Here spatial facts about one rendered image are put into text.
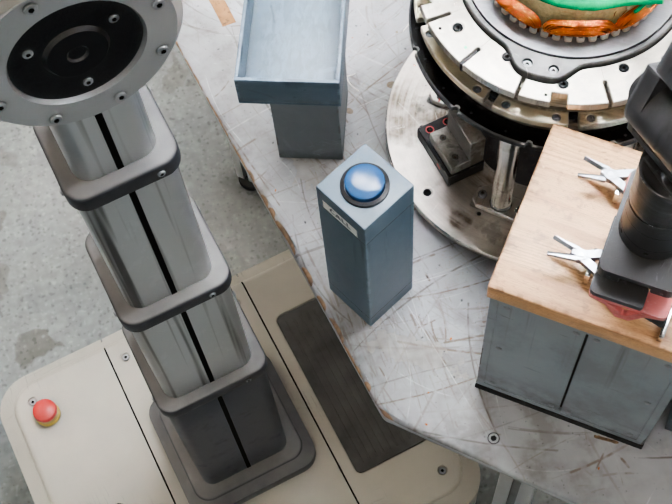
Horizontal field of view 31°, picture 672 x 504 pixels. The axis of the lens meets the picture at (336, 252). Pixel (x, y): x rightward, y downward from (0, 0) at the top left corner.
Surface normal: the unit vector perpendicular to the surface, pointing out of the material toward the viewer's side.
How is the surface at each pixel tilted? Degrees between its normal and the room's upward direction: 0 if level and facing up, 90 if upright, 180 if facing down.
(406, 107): 0
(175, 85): 0
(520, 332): 90
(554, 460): 0
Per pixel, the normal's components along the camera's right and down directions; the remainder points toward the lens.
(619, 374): -0.39, 0.84
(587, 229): -0.05, -0.43
